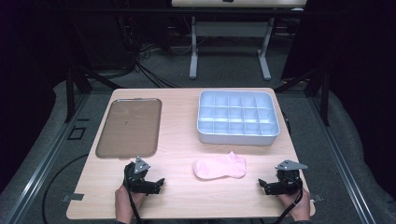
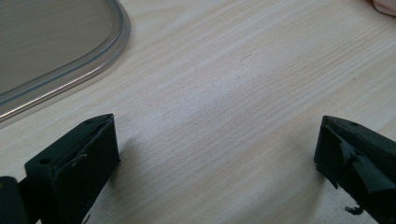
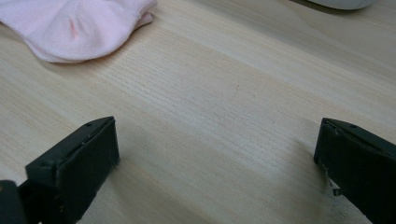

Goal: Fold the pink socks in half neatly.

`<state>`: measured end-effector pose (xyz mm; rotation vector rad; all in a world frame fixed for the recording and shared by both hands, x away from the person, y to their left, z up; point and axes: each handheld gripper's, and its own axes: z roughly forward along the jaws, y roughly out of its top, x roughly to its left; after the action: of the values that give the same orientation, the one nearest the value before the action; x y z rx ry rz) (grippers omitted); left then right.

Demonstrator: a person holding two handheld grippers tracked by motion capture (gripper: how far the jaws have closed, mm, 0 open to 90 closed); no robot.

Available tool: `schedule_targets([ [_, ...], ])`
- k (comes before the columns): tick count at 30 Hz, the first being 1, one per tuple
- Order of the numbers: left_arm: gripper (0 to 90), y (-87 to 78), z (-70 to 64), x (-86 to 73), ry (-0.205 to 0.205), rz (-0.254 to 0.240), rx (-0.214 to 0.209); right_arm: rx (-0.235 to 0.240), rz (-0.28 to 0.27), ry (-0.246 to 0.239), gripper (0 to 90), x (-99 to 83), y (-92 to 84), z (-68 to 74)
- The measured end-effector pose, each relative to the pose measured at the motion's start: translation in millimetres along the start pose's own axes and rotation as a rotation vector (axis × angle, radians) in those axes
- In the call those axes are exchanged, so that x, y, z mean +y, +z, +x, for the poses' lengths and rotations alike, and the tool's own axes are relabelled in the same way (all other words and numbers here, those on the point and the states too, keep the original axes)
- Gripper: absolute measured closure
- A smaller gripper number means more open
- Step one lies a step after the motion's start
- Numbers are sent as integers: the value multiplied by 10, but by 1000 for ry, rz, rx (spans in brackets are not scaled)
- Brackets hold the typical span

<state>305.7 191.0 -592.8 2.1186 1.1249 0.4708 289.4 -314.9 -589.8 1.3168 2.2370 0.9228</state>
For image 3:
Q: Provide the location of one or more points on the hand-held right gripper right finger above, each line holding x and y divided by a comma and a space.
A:
361, 161

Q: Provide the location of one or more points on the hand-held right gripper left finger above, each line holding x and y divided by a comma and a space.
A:
77, 168

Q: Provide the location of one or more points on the pink sock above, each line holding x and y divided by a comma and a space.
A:
77, 28

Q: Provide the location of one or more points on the white compartment organizer box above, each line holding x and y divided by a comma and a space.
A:
342, 3

